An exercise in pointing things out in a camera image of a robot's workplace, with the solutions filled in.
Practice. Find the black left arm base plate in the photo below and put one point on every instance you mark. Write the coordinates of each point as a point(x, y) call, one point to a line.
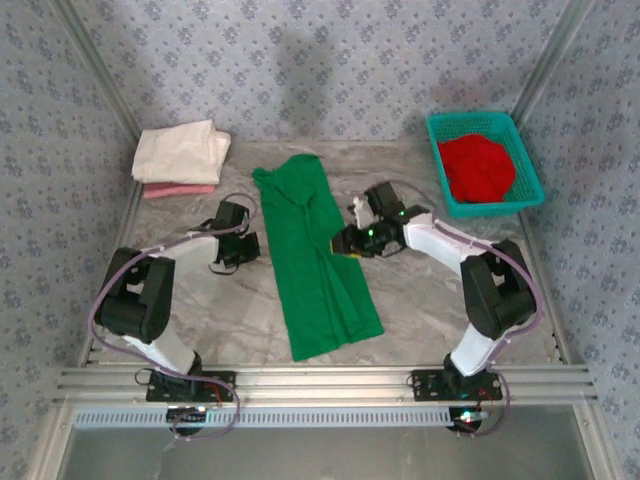
point(165, 387)

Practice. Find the folded white t-shirt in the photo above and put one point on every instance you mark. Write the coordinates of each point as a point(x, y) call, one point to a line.
point(180, 152)

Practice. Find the folded pink t-shirt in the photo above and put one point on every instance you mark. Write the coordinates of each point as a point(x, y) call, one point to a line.
point(175, 190)

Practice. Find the aluminium mounting rail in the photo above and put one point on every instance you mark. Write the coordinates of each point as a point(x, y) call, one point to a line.
point(325, 385)

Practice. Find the teal plastic basket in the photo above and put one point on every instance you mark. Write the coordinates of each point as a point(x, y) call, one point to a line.
point(525, 165)

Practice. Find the aluminium frame post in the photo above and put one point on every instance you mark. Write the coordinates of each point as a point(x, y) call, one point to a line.
point(550, 60)
point(100, 70)

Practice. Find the crumpled red t-shirt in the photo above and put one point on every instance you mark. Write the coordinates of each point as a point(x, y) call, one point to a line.
point(475, 167)

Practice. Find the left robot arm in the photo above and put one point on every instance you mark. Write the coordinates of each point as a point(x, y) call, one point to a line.
point(140, 305)

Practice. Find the green t-shirt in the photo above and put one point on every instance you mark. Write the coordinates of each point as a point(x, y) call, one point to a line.
point(310, 280)

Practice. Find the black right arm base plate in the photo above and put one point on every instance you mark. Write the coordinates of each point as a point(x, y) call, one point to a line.
point(430, 387)

